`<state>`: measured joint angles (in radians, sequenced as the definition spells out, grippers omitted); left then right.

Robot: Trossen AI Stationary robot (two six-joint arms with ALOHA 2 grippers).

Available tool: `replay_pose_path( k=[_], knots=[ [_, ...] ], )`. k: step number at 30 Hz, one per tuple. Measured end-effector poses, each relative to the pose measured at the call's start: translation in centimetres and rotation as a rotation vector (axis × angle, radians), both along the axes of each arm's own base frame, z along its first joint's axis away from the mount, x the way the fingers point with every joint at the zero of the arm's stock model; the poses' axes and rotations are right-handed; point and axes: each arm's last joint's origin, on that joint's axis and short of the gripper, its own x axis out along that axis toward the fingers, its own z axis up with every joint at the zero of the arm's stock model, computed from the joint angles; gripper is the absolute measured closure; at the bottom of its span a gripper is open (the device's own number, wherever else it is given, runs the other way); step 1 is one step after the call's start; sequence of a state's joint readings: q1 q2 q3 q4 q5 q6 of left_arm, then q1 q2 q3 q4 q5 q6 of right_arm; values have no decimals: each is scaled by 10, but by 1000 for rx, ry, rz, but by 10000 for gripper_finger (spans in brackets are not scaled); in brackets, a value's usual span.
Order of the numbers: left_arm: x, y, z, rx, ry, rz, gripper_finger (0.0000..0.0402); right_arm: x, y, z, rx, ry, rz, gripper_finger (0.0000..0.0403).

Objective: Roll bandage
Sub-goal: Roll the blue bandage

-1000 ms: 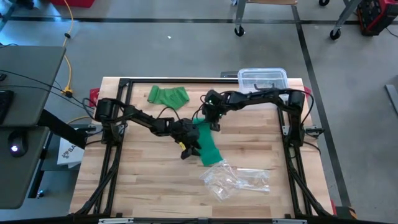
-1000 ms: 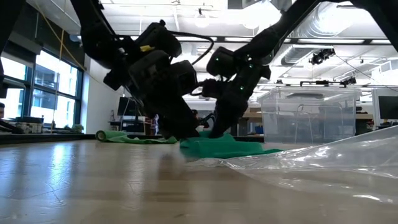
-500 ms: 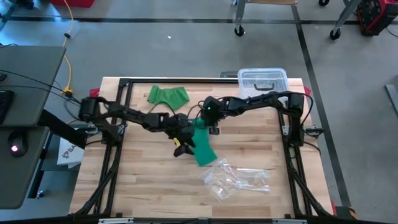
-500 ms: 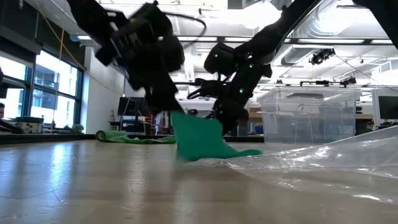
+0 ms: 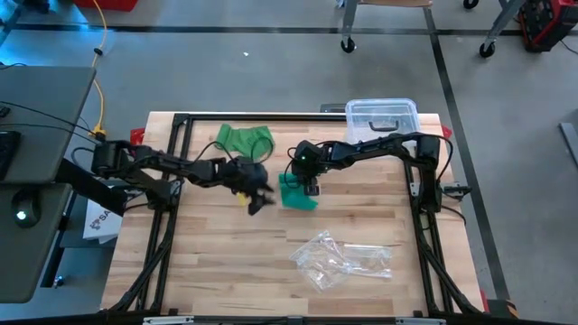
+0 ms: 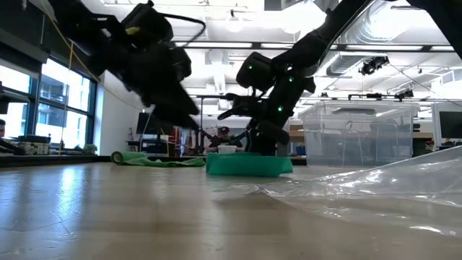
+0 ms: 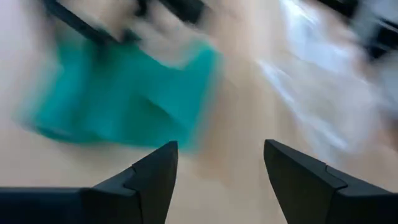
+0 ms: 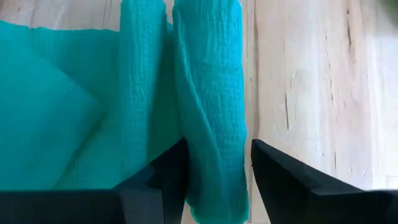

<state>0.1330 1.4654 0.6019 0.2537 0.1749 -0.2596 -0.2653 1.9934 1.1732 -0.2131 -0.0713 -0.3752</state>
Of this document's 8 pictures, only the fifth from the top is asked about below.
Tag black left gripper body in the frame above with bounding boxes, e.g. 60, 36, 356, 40
216, 156, 272, 207

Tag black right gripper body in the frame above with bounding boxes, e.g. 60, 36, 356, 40
291, 148, 334, 181

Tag teal elastic bandage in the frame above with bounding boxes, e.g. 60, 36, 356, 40
277, 172, 320, 212

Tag light green elastic bandage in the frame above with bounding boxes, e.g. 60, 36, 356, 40
213, 124, 276, 163

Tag clear plastic lidded container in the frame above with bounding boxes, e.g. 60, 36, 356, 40
345, 97, 424, 160

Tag crumpled clear plastic bag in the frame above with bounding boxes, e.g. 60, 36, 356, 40
288, 229, 353, 293

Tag grey metal connector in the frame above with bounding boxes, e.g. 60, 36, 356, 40
444, 181, 473, 200

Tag grey cart leg with caster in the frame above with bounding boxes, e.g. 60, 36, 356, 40
340, 0, 362, 54

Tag white printed paper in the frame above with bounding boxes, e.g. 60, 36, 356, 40
82, 198, 124, 245

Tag black diagonal beam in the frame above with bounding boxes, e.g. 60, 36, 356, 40
54, 157, 128, 217

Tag grey desk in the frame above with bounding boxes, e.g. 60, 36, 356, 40
0, 66, 97, 304

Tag black and orange box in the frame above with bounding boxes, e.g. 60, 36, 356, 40
480, 291, 519, 320

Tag red crate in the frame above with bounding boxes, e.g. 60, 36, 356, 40
71, 0, 139, 13

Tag black computer mouse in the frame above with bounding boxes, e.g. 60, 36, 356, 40
11, 188, 42, 229

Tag grey table leg with caster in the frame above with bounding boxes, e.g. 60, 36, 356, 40
478, 0, 528, 59

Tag black keyboard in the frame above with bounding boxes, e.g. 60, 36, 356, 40
0, 130, 23, 181

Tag grey metal bar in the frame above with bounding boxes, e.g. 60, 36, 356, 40
559, 121, 578, 169

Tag red and black toolbox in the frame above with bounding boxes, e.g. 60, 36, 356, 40
517, 0, 578, 53

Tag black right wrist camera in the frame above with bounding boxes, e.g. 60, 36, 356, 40
294, 139, 320, 159

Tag white metal bracket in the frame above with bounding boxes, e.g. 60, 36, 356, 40
142, 315, 195, 325
395, 317, 448, 325

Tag yellow cable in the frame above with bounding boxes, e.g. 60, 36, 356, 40
89, 0, 110, 140

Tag thin black desk cable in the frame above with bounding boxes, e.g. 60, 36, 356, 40
0, 101, 107, 144

